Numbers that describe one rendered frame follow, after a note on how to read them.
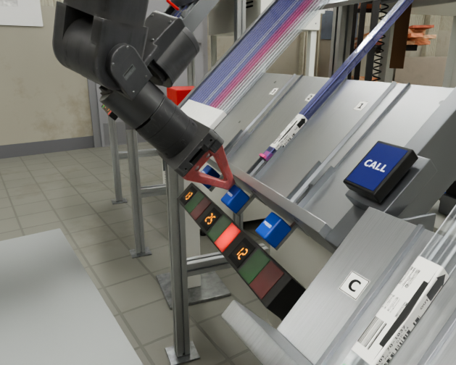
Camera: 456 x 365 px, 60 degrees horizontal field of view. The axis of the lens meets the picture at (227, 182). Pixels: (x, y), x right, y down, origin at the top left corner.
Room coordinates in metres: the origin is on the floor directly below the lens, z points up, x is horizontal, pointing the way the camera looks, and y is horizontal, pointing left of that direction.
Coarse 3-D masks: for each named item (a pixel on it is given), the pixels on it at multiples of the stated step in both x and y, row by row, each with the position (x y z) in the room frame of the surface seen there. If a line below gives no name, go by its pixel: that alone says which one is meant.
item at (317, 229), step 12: (216, 168) 0.68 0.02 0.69; (240, 180) 0.51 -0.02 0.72; (252, 180) 0.47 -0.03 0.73; (252, 192) 0.52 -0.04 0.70; (264, 192) 0.44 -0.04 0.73; (276, 192) 0.42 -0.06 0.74; (276, 204) 0.41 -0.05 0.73; (288, 204) 0.39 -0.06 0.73; (288, 216) 0.41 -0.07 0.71; (300, 216) 0.36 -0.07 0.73; (312, 216) 0.35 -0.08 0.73; (300, 228) 0.42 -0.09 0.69; (312, 228) 0.34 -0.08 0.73; (324, 228) 0.33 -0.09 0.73; (324, 240) 0.34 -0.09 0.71
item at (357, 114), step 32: (256, 96) 0.72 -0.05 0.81; (288, 96) 0.64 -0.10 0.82; (352, 96) 0.51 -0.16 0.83; (384, 96) 0.47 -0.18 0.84; (416, 96) 0.43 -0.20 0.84; (224, 128) 0.71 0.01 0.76; (256, 128) 0.63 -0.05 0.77; (320, 128) 0.50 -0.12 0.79; (352, 128) 0.45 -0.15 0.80; (384, 128) 0.42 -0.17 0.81; (416, 128) 0.39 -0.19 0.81; (256, 160) 0.55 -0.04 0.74; (288, 160) 0.50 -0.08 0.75; (320, 160) 0.45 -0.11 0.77; (352, 160) 0.41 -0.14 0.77; (288, 192) 0.44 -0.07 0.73; (320, 192) 0.41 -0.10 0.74
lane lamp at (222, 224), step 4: (224, 216) 0.51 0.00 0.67; (220, 220) 0.50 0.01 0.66; (224, 220) 0.50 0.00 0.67; (228, 220) 0.49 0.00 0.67; (216, 224) 0.50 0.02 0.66; (220, 224) 0.50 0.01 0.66; (224, 224) 0.49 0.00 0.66; (228, 224) 0.49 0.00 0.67; (212, 228) 0.50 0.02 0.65; (216, 228) 0.50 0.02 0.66; (220, 228) 0.49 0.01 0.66; (224, 228) 0.48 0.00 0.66; (208, 232) 0.50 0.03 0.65; (212, 232) 0.49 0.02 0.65; (216, 232) 0.49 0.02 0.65; (220, 232) 0.48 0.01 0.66; (212, 236) 0.49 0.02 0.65; (216, 236) 0.48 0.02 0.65; (212, 240) 0.48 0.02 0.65
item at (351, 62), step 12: (408, 0) 0.60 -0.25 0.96; (396, 12) 0.59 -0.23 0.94; (384, 24) 0.58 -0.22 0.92; (372, 36) 0.58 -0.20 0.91; (360, 48) 0.57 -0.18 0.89; (348, 60) 0.57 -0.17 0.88; (360, 60) 0.57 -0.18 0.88; (336, 72) 0.57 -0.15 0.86; (348, 72) 0.56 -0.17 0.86; (336, 84) 0.56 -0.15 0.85; (324, 96) 0.55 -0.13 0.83; (312, 108) 0.54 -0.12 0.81
